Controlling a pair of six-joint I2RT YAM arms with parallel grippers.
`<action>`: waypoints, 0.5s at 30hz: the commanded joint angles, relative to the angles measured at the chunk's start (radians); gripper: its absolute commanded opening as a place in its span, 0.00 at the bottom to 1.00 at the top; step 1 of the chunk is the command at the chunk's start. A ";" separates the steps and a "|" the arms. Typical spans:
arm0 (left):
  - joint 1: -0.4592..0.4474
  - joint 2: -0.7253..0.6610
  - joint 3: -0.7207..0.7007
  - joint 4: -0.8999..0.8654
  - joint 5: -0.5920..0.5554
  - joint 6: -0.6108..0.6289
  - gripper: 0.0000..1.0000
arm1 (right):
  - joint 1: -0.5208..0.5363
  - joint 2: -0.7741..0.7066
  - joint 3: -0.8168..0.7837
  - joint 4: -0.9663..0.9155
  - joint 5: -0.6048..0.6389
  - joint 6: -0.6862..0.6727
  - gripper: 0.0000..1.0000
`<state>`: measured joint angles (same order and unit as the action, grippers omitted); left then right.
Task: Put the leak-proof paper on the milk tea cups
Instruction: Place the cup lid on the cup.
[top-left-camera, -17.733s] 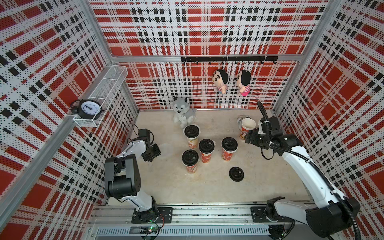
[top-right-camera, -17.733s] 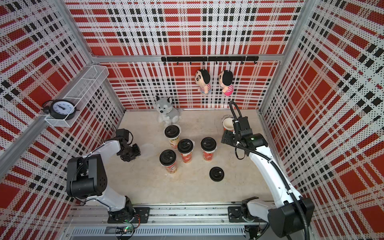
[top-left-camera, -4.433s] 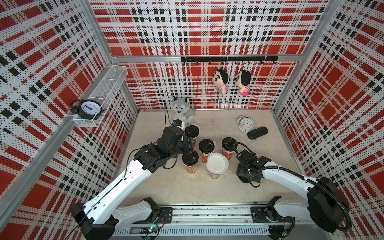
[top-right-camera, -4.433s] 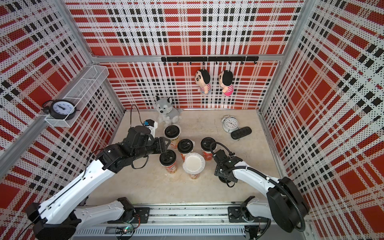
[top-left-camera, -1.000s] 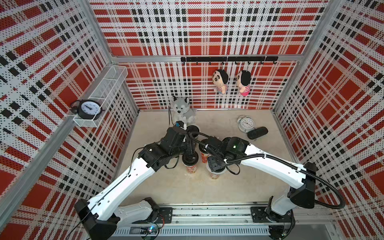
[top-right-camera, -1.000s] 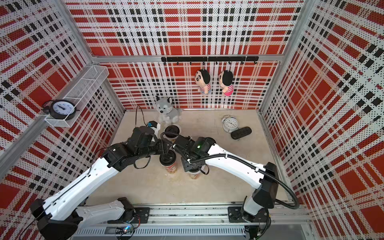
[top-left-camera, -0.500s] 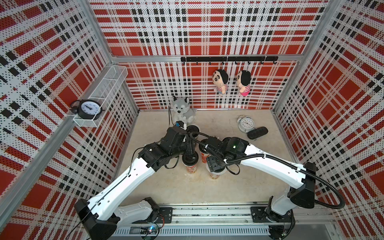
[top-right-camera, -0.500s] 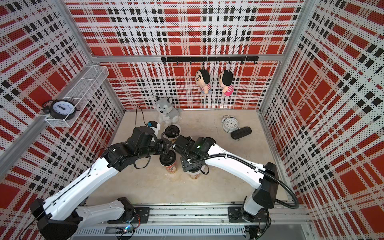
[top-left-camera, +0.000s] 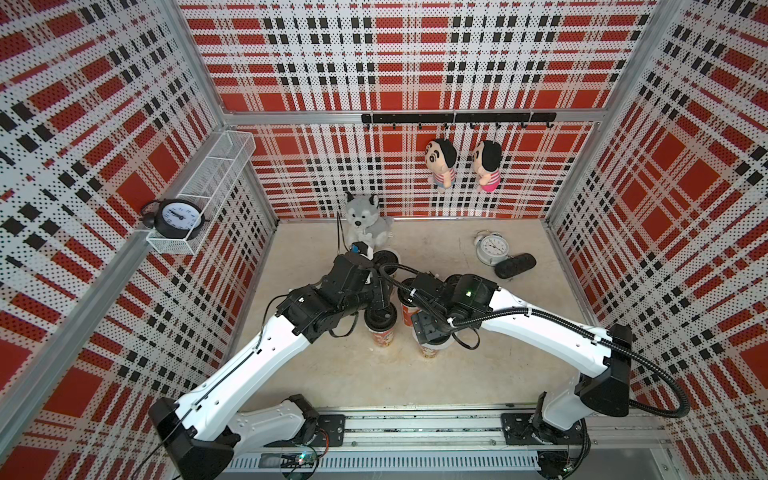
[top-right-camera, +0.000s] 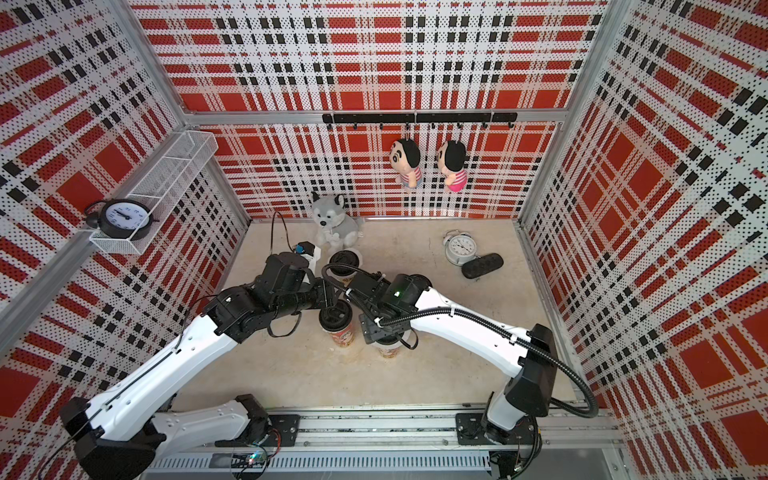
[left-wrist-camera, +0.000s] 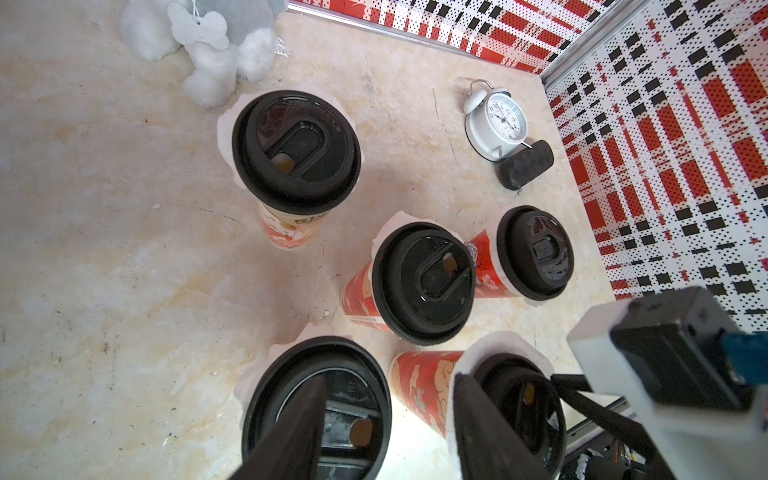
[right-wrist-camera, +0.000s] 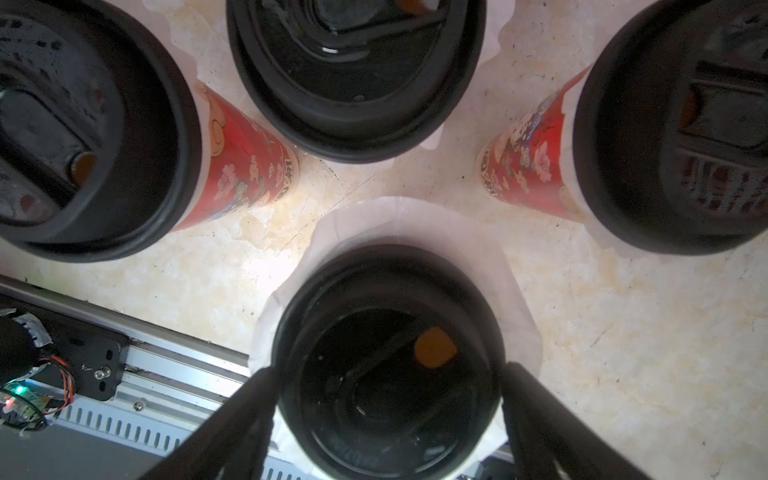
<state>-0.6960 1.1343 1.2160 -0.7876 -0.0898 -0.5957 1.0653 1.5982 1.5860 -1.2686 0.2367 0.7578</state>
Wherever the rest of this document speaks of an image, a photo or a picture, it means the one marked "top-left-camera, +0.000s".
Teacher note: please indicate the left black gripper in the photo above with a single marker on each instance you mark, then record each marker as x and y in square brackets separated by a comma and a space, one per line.
[379, 292]

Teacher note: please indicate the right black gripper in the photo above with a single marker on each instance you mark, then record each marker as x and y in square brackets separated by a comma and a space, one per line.
[424, 328]

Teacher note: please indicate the red paper cup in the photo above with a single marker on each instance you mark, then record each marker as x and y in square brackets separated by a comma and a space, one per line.
[430, 351]
[408, 310]
[383, 338]

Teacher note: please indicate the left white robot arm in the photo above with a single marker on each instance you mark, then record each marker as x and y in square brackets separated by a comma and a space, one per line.
[205, 429]

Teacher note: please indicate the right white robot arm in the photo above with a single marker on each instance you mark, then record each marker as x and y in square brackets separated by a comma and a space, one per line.
[603, 358]

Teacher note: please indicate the grey white husky plush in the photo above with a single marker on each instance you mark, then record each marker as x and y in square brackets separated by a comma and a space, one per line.
[366, 223]

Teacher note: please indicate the black oblong case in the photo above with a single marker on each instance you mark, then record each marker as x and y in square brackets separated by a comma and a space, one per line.
[514, 266]

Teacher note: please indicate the silver alarm clock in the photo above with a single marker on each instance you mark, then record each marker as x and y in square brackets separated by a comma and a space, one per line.
[491, 248]

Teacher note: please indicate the boy doll striped shirt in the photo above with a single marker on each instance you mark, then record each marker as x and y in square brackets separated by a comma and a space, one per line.
[440, 159]

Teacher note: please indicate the boy doll pink shirt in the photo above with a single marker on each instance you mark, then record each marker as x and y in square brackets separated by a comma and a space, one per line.
[486, 160]

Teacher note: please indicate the black round clock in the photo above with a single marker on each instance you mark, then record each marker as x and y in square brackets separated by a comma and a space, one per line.
[174, 219]

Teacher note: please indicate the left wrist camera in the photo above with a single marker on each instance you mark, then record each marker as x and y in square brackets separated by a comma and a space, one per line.
[361, 248]

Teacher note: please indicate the metal base rail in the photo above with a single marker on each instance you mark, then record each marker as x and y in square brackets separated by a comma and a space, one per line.
[463, 443]

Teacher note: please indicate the white wire basket shelf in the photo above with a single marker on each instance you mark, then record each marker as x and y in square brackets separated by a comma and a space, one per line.
[209, 185]

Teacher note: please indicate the black hook rail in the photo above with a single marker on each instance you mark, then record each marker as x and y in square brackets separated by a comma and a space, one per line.
[445, 118]

